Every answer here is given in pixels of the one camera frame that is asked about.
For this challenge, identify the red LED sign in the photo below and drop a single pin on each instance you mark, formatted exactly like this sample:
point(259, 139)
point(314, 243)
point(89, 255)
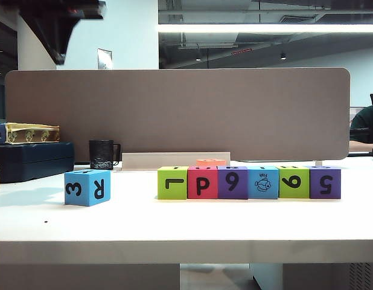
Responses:
point(242, 51)

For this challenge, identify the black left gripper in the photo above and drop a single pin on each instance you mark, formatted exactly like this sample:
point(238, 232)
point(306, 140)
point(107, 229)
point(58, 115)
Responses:
point(53, 7)

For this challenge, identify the ceiling light strip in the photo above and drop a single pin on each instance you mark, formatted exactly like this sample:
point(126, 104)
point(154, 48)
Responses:
point(265, 28)

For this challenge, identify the green foam block K T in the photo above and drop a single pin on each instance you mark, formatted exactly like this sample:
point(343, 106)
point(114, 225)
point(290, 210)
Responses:
point(172, 182)

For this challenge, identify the blue foam block Y 3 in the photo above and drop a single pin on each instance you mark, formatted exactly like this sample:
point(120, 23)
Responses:
point(85, 188)

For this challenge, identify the grey wall plate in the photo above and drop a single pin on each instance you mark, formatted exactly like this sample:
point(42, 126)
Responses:
point(104, 59)

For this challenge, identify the orange foam block 7 I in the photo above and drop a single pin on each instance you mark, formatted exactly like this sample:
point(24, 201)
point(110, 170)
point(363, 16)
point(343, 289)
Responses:
point(210, 162)

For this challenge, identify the red foam block U N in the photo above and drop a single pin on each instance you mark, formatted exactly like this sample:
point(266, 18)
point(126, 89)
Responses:
point(201, 182)

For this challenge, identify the purple foam block M R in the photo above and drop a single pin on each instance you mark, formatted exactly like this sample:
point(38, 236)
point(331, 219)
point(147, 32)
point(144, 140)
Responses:
point(231, 182)

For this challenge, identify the white desk leg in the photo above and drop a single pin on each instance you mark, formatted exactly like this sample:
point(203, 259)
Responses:
point(265, 276)

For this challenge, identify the black mug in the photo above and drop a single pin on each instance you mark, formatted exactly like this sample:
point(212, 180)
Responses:
point(99, 152)

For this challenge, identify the purple foam block 5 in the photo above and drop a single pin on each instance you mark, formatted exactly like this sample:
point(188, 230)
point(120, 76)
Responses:
point(325, 182)

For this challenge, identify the brown desk divider panel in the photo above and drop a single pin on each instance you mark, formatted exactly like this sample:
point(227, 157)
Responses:
point(204, 111)

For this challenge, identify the black ceiling spotlight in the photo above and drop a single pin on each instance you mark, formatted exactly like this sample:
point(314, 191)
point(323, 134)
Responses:
point(283, 56)

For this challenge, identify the person in dark green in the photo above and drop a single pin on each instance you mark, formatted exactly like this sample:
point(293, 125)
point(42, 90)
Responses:
point(364, 127)

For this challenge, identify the dark blue hard case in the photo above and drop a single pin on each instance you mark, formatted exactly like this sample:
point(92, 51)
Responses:
point(32, 163)

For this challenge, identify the blue foam block fish A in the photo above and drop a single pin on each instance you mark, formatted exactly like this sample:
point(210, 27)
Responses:
point(262, 182)

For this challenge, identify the yellow fabric storage bag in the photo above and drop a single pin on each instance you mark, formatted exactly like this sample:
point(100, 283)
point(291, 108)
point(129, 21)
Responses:
point(32, 133)

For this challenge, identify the green foam block 9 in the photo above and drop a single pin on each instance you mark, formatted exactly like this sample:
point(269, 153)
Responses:
point(293, 181)

